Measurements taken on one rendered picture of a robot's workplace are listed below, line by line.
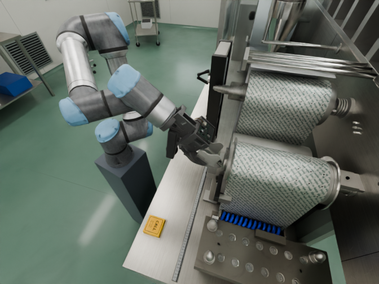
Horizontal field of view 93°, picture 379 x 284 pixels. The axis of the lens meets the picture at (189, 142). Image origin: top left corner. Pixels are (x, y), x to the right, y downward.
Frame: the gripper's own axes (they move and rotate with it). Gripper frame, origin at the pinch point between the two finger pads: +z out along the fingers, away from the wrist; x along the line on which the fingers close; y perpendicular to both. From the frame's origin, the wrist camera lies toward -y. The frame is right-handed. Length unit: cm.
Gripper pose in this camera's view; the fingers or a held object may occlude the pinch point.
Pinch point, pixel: (215, 163)
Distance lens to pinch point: 54.8
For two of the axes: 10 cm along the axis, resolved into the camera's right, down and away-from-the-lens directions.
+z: 7.3, 5.9, 3.3
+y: 6.2, -3.7, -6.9
